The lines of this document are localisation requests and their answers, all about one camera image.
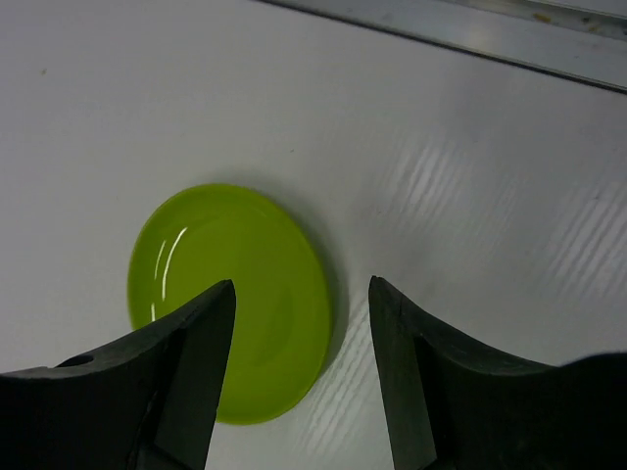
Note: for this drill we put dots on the green plate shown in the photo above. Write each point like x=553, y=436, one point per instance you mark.
x=284, y=310

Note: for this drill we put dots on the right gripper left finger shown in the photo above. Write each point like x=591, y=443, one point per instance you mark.
x=147, y=400

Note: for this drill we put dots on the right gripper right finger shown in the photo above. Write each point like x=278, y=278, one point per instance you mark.
x=452, y=402

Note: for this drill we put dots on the aluminium table edge rail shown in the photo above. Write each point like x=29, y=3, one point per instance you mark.
x=583, y=41

